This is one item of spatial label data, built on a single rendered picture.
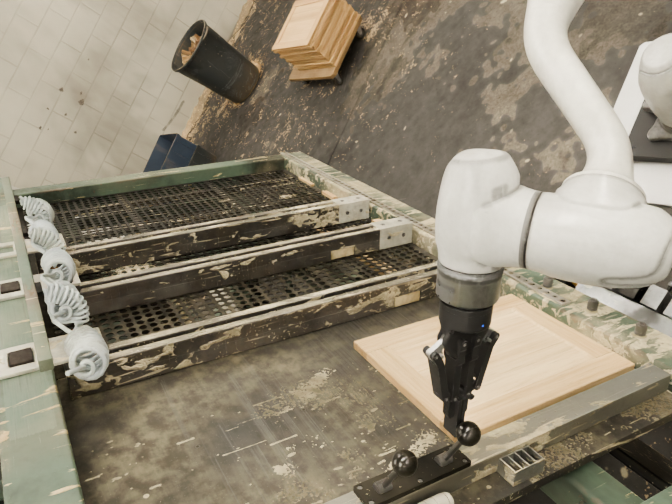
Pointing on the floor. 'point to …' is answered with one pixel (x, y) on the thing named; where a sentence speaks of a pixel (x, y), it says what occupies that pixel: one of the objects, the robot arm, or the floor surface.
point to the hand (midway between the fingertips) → (454, 413)
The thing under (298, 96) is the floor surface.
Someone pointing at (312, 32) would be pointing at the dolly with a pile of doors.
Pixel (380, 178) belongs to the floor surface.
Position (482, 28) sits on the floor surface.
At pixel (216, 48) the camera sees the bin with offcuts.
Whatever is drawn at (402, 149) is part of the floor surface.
